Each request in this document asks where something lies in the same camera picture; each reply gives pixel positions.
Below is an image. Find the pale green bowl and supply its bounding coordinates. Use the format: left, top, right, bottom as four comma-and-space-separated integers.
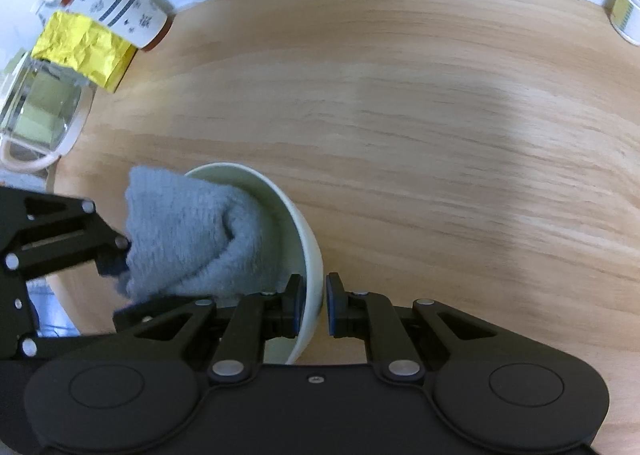
188, 162, 324, 364

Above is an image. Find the grey pink cloth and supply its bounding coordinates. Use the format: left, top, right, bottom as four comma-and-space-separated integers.
117, 166, 283, 305

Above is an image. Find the glass pitcher white lid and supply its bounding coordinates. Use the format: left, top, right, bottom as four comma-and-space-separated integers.
1, 51, 96, 173

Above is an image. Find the yellow foil bag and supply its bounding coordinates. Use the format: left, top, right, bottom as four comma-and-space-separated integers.
32, 11, 138, 93

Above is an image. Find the red lidded patterned tumbler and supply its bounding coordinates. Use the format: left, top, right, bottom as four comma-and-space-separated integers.
60, 0, 171, 51

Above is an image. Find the small white lidded jar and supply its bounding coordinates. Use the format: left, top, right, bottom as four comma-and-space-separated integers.
608, 0, 640, 45

